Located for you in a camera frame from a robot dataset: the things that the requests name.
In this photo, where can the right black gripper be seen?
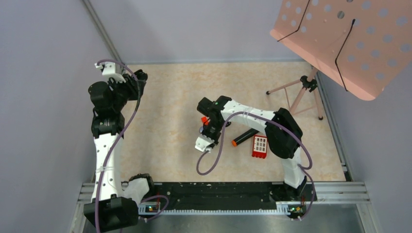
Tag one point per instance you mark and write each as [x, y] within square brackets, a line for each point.
[216, 139]

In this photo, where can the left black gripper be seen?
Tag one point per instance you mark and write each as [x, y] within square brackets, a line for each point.
[135, 87]

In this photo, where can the black earbud charging case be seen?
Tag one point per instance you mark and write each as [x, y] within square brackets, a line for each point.
[141, 76]

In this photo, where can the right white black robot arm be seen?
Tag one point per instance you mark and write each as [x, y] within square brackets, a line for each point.
[281, 130]

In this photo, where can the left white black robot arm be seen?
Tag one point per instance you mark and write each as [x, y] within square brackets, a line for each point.
[113, 207]

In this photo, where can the small red block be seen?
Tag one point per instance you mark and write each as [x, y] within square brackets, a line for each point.
[205, 120]

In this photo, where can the black microphone orange tip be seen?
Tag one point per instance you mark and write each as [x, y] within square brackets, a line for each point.
[244, 136]

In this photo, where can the red white toy block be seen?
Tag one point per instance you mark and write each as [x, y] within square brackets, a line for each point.
[260, 145]

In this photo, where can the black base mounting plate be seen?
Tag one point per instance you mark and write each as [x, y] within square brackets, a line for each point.
[228, 198]

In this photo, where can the pink perforated music stand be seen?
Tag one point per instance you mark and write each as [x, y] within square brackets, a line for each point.
[360, 45]

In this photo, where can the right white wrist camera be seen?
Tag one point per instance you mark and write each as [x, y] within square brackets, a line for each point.
[204, 143]

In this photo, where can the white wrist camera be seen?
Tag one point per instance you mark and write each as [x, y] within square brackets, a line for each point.
[204, 143]
[111, 70]

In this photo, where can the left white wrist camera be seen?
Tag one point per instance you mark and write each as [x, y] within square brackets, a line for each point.
[111, 70]

